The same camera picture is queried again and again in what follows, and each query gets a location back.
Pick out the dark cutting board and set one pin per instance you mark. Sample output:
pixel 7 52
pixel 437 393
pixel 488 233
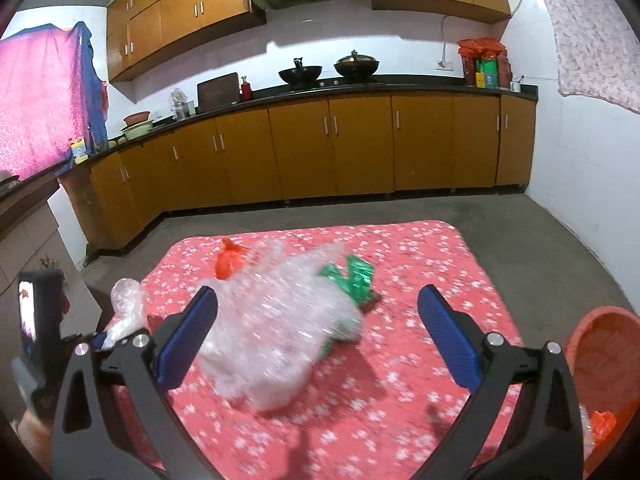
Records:
pixel 217 92

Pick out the wooden lower cabinets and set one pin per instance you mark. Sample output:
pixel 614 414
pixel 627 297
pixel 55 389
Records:
pixel 360 145

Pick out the red floral tablecloth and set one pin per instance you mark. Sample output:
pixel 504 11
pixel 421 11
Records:
pixel 400 270

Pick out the wooden upper cabinets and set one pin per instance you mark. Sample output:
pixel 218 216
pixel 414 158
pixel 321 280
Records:
pixel 175 15

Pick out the white wall outlet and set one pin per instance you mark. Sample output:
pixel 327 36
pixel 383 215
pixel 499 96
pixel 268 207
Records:
pixel 444 65

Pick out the wooden cabinets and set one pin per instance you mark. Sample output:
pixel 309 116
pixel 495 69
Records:
pixel 360 145
pixel 175 15

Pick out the green foil wrapper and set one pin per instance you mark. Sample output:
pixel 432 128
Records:
pixel 357 280

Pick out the pale green basin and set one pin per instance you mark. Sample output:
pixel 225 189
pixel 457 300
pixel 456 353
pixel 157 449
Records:
pixel 135 132

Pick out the black kitchen countertop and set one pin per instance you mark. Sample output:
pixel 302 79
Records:
pixel 280 96

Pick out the black open wok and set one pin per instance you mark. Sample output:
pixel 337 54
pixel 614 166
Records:
pixel 300 75

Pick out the red bottle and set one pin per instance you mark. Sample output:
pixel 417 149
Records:
pixel 246 91

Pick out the white plastic bag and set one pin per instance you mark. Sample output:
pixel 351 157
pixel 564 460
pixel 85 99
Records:
pixel 122 305

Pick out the person's left hand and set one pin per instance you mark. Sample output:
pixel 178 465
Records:
pixel 32 427

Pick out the pink hanging cloth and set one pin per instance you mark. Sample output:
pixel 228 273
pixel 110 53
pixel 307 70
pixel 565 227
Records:
pixel 35 100

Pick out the black lidded wok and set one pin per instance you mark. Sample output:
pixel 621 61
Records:
pixel 356 66

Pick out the yellow box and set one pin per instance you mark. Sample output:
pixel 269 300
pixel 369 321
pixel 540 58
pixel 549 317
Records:
pixel 79 152

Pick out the pink floral hanging sheet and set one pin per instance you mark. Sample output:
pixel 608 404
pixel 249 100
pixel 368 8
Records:
pixel 595 35

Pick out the red bagged goods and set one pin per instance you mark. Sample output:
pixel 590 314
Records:
pixel 482 55

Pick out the white cup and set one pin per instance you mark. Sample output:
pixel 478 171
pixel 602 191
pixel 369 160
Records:
pixel 516 86

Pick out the blue hanging cloth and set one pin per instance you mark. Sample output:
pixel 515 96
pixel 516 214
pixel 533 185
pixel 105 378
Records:
pixel 95 90

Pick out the red basin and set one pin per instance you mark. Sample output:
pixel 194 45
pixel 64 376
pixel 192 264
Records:
pixel 136 119

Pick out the clear plastic bag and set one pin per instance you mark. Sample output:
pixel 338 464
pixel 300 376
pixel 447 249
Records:
pixel 280 330

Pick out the red plastic basket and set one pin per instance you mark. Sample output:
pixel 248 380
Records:
pixel 615 340

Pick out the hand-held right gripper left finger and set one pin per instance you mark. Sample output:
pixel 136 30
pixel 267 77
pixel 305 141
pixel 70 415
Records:
pixel 185 340

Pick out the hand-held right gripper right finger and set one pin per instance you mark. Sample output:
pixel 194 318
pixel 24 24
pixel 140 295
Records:
pixel 447 340

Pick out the small red plastic bag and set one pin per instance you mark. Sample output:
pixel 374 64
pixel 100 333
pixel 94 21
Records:
pixel 227 260

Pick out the clear jar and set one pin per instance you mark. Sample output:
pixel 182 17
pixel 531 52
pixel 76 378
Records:
pixel 180 107

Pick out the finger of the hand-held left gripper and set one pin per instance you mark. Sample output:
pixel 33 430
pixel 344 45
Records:
pixel 98 341

